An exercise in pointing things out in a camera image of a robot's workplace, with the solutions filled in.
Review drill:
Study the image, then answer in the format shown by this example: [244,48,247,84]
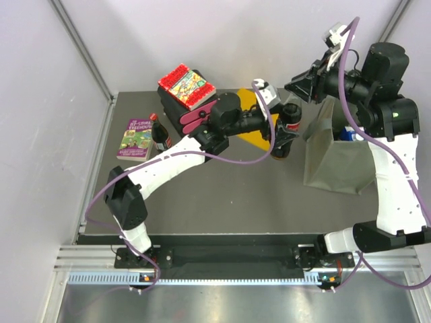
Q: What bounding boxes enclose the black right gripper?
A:
[284,49,373,106]

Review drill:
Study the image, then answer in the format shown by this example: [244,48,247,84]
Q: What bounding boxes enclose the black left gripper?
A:
[225,104,299,149]

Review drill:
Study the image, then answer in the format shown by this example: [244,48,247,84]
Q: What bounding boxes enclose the cola bottle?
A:
[271,103,302,159]
[150,113,172,153]

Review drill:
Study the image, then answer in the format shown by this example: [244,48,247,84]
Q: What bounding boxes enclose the green canvas bag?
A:
[302,97,375,194]

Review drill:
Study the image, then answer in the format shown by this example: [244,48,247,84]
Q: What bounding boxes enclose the grape juice carton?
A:
[338,126,364,141]

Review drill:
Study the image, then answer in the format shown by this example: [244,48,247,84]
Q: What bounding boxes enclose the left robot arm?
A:
[104,93,302,267]

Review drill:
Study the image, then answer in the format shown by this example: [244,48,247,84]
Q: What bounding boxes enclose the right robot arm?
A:
[284,42,430,266]

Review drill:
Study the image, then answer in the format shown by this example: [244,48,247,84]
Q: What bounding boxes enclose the yellow plastic folder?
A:
[236,88,271,151]

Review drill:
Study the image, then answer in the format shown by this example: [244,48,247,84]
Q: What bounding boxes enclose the black pink drawer unit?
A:
[157,69,217,137]

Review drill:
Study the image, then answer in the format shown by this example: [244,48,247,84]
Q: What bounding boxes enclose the red treehouse book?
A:
[158,64,216,111]

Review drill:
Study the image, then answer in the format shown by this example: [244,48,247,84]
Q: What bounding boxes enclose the purple treehouse book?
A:
[117,118,153,162]

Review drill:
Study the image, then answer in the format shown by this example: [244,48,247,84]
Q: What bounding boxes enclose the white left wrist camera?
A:
[253,79,281,115]

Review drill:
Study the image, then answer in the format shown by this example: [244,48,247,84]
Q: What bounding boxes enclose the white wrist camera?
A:
[323,23,350,71]
[253,79,281,115]

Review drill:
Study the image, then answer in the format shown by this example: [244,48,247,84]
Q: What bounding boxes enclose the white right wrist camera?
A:
[323,23,350,71]

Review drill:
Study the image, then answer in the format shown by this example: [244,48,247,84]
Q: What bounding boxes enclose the aluminium frame post right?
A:
[378,0,413,42]

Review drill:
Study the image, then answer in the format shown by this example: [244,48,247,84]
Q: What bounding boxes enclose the aluminium frame post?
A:
[48,0,114,103]
[378,0,413,42]

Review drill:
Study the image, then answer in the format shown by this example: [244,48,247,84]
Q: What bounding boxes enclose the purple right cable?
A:
[336,15,431,291]

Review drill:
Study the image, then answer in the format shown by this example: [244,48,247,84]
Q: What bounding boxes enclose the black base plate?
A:
[114,234,355,280]

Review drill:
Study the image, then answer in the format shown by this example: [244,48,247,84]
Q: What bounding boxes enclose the slotted cable duct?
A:
[67,271,337,286]

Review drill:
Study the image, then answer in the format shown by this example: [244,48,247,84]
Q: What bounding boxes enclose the aluminium frame post left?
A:
[48,0,114,103]

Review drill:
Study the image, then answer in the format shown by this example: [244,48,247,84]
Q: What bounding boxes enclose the aluminium front rail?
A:
[54,245,117,271]

